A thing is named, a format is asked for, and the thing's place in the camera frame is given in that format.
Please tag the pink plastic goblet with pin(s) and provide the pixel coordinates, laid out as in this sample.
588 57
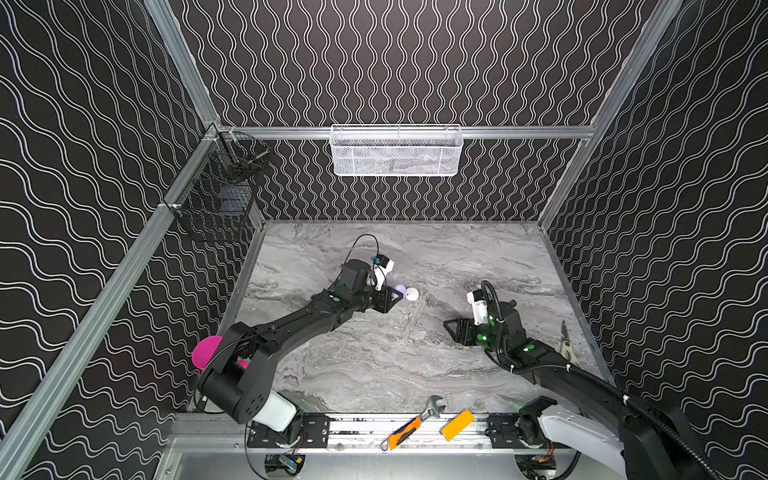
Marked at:
206 352

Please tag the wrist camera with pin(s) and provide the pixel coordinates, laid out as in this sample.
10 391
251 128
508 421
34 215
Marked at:
381 267
479 305

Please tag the pliers with beige handles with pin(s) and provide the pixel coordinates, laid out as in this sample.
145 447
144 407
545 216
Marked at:
566 346

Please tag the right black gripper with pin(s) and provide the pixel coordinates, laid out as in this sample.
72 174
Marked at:
470 332

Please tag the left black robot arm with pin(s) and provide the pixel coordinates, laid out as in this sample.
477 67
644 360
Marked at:
240 374

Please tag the white earbud charging case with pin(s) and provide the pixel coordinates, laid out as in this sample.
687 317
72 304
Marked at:
412 294

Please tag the black wire basket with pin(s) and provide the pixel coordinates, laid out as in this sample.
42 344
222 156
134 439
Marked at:
216 206

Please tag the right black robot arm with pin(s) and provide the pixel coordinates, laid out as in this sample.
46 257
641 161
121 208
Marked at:
633 437

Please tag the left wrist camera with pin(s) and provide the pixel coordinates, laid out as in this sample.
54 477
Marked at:
381 267

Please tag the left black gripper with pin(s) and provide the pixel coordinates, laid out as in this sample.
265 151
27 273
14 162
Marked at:
378 297

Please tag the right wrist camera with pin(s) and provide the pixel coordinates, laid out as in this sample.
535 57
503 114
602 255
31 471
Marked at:
479 305

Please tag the white wire mesh basket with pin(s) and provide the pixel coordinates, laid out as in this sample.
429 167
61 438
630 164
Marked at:
391 150

